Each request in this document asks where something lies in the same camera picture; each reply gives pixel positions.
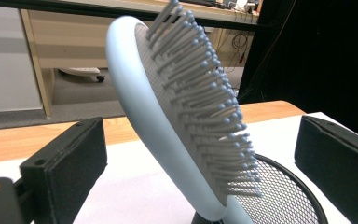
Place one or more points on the black mesh cup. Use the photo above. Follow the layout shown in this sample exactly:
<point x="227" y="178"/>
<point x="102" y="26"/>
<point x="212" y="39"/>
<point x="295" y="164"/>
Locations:
<point x="279" y="199"/>

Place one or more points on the white chair base with caster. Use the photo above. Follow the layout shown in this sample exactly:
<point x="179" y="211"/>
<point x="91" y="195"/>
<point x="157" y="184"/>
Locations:
<point x="80" y="72"/>

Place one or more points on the light blue hairbrush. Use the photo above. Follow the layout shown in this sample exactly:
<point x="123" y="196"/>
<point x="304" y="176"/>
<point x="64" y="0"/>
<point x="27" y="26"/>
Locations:
<point x="143" y="102"/>

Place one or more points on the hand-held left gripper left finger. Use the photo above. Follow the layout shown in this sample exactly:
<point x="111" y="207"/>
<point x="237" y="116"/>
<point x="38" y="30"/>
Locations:
<point x="62" y="168"/>

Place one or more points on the light wooden desk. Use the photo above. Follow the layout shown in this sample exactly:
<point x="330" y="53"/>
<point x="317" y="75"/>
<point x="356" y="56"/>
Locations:
<point x="71" y="43"/>

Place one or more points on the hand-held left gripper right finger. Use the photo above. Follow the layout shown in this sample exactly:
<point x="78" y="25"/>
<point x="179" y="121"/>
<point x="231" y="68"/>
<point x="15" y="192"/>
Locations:
<point x="341" y="168"/>

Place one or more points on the white cabinet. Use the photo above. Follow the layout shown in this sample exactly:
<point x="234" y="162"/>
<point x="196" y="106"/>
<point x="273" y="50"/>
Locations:
<point x="6" y="62"/>

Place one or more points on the black curtain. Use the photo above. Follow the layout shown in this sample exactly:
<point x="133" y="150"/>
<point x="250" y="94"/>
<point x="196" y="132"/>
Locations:
<point x="317" y="62"/>

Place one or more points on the black horizontal frame bar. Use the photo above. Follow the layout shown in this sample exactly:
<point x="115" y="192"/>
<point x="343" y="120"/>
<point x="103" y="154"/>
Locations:
<point x="74" y="9"/>

